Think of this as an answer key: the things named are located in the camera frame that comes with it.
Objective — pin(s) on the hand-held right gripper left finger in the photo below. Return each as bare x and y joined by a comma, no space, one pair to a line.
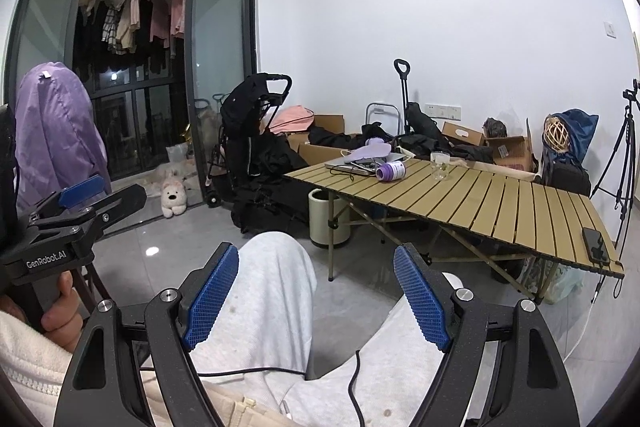
210,302

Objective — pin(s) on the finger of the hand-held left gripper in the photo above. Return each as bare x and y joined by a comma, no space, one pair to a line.
122,204
85,189

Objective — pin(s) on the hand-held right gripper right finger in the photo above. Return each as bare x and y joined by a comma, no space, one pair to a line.
420,302

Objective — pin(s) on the person's left forearm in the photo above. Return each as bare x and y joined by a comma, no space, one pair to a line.
30,362

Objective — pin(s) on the person's left hand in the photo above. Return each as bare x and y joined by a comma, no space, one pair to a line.
65,317

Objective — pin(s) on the white plush toy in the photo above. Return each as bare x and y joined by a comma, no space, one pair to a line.
173,197

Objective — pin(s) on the person's left leg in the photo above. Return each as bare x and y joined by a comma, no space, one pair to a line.
265,287

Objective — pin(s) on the person's leg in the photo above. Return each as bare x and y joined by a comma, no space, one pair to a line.
395,357
265,287

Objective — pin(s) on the person's right leg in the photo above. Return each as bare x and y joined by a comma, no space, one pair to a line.
395,357

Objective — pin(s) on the purple jacket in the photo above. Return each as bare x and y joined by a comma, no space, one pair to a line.
60,132

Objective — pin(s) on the black bag pile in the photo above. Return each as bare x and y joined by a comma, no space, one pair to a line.
270,207

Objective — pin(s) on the folding slatted table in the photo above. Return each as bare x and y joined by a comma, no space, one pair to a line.
475,202

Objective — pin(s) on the beige jacket hem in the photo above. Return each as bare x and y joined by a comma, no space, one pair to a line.
235,414

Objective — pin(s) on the white trash bin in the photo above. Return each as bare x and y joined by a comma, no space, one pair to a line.
327,219

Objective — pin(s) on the plastic bag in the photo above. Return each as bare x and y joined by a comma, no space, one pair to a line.
555,282

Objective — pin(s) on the clear glass cup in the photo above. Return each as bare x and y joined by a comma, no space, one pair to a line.
440,164

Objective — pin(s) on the black stroller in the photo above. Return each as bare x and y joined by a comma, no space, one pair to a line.
250,127

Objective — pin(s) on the grey laptop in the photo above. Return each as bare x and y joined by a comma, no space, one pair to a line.
350,167

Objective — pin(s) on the beige roll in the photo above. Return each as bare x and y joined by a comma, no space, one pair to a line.
500,169

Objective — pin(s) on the purple cloth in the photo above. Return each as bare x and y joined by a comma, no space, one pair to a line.
375,149

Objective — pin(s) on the cardboard box with label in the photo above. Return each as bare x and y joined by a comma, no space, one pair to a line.
510,154

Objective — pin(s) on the sliding glass door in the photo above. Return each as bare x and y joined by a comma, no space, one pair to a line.
220,57

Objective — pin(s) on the row of hanging clothes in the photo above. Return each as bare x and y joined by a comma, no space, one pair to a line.
125,17

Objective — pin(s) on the open cardboard box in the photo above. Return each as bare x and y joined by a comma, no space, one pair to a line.
327,124
320,154

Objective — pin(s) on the black folding cart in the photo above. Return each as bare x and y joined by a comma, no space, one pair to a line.
417,119

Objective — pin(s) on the black clothing pile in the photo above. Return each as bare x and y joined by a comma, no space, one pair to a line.
340,137

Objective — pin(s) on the black smartphone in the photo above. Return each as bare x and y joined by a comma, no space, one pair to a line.
596,246

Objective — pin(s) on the dark bundle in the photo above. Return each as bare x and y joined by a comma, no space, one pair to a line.
495,128

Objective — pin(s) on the pink cloth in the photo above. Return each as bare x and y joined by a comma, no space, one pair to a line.
292,117

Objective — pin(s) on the wicker ball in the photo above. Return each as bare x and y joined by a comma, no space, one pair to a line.
556,134

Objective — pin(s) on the blue bag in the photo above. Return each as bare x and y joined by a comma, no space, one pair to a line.
582,132

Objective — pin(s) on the black tripod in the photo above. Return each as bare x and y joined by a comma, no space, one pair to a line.
625,142

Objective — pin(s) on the wall outlet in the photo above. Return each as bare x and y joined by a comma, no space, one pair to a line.
443,110

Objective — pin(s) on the white metal frame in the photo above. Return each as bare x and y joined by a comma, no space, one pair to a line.
382,109

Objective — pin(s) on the wall switch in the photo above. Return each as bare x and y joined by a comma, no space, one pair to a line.
609,30

